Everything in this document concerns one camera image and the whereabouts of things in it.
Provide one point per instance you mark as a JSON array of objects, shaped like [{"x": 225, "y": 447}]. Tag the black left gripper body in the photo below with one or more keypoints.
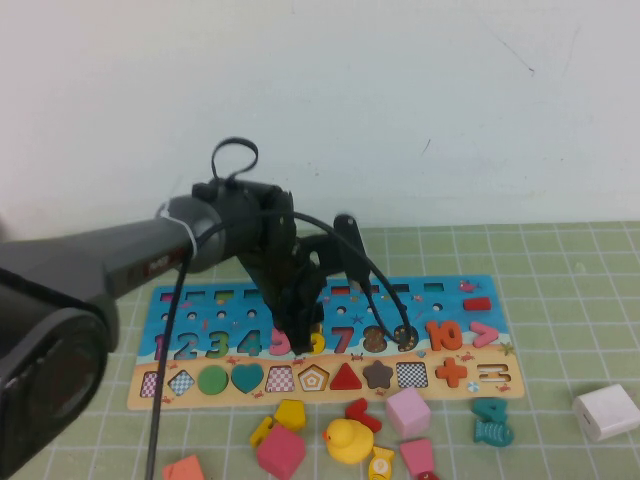
[{"x": 285, "y": 260}]

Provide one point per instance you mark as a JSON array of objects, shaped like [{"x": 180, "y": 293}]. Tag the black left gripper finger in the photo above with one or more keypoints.
[
  {"x": 315, "y": 320},
  {"x": 297, "y": 340}
]

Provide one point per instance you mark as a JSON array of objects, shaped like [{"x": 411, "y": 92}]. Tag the yellow number six piece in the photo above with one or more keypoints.
[{"x": 319, "y": 344}]

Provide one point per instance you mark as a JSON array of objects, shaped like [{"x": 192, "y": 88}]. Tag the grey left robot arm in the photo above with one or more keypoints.
[{"x": 75, "y": 260}]

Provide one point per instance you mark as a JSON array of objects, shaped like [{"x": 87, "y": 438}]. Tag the pink number five piece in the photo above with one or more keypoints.
[{"x": 276, "y": 345}]

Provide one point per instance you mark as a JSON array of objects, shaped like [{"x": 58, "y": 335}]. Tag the teal heart piece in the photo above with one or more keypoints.
[{"x": 247, "y": 377}]

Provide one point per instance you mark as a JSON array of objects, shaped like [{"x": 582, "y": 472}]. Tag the red triangle piece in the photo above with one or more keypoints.
[{"x": 346, "y": 381}]

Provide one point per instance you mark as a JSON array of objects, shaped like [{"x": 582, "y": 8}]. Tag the brown star piece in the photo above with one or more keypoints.
[{"x": 378, "y": 375}]

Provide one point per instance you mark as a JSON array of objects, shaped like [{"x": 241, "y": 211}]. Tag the green circle piece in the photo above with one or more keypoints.
[{"x": 213, "y": 380}]

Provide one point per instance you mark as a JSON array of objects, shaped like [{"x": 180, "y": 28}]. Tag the red number piece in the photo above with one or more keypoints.
[{"x": 361, "y": 411}]

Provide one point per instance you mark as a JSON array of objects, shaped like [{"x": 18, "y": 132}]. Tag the yellow flat wooden piece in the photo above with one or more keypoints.
[{"x": 260, "y": 436}]

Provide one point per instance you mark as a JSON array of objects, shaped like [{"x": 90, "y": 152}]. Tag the orange number ten piece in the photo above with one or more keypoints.
[{"x": 434, "y": 335}]

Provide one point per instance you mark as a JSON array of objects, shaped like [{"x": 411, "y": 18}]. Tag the wooden number puzzle board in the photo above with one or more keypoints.
[{"x": 452, "y": 300}]

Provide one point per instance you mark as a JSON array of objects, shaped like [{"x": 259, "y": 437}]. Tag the orange plus sign piece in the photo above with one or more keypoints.
[{"x": 451, "y": 372}]

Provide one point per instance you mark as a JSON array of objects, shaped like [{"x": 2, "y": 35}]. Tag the yellow fish piece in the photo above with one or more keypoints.
[{"x": 381, "y": 465}]

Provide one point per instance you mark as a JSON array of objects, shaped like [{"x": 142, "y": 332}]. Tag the red rectangle piece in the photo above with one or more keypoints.
[{"x": 476, "y": 304}]

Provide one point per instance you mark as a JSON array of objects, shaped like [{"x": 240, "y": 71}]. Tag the pink greater-than sign piece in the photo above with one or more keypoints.
[{"x": 492, "y": 335}]

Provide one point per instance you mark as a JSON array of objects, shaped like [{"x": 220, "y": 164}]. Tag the red fish piece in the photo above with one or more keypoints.
[{"x": 427, "y": 476}]

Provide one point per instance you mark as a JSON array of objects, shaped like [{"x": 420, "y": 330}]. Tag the teal number four piece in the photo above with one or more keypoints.
[{"x": 498, "y": 412}]

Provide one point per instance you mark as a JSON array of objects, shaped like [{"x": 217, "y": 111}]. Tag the teal fish piece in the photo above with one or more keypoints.
[{"x": 492, "y": 434}]

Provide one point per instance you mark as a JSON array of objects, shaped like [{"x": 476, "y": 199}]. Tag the yellow pentagon block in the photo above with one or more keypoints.
[{"x": 290, "y": 415}]

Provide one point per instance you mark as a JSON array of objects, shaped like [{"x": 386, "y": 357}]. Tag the white zip tie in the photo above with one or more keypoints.
[{"x": 187, "y": 235}]

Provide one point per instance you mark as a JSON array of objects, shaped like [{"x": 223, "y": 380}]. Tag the dark pink square block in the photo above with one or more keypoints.
[{"x": 281, "y": 452}]

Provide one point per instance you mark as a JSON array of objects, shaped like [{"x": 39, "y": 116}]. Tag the yellow rubber duck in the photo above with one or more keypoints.
[{"x": 350, "y": 442}]

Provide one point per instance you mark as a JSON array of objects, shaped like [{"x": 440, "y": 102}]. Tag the light pink cube block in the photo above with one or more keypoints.
[{"x": 407, "y": 412}]

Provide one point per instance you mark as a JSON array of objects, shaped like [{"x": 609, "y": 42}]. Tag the pink trapezoid block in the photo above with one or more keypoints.
[{"x": 416, "y": 456}]

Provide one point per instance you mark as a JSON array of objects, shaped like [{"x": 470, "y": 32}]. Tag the orange wooden block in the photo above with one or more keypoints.
[{"x": 184, "y": 470}]

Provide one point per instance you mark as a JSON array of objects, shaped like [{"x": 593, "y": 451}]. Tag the green checked tablecloth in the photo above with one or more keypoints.
[{"x": 550, "y": 300}]

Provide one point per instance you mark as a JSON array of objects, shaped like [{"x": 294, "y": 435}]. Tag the white plastic charger block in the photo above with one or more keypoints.
[{"x": 607, "y": 410}]

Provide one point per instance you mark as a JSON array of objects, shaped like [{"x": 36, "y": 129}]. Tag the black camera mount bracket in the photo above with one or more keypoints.
[{"x": 325, "y": 255}]

